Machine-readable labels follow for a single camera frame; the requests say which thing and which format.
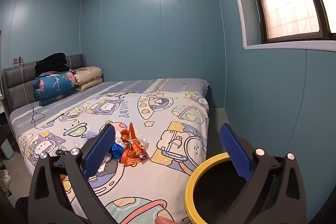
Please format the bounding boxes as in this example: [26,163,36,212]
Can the black trash can yellow rim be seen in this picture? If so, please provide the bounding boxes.
[184,153,263,224]

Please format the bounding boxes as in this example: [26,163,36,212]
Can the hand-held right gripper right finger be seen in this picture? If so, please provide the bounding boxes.
[219,123,307,224]

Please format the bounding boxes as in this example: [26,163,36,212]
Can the orange snack wrapper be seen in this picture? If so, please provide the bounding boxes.
[119,122,150,167]

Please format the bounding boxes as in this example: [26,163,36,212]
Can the white shoe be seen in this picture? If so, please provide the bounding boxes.
[0,169,12,197]

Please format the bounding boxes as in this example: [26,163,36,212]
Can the light blue small bin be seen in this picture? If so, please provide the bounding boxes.
[0,139,15,160]

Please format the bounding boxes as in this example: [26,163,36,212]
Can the beige folded quilt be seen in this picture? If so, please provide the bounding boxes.
[72,66,103,92]

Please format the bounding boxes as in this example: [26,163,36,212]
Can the dark framed window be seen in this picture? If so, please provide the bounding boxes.
[241,0,336,50]

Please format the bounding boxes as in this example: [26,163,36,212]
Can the blue plastic wrapper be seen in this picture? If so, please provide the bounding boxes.
[110,143,125,161]

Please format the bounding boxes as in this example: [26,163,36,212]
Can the grey padded headboard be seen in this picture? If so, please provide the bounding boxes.
[3,54,87,113]

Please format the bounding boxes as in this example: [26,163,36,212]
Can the blue floral folded quilt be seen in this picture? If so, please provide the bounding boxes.
[33,70,77,107]

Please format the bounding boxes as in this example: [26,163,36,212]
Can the person's dark clothing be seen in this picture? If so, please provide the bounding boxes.
[14,196,33,224]

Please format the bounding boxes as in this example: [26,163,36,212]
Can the black charging cable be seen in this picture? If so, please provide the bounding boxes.
[20,59,45,125]

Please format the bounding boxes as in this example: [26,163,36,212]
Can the cartoon printed blanket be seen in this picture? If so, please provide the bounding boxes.
[18,91,210,224]

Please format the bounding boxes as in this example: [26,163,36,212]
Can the person's right hand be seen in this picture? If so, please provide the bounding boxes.
[155,216,175,224]

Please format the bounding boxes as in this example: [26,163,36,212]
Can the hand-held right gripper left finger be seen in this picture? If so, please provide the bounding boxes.
[28,123,118,224]

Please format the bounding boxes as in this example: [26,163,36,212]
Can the black folded clothes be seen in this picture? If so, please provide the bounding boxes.
[35,52,69,76]

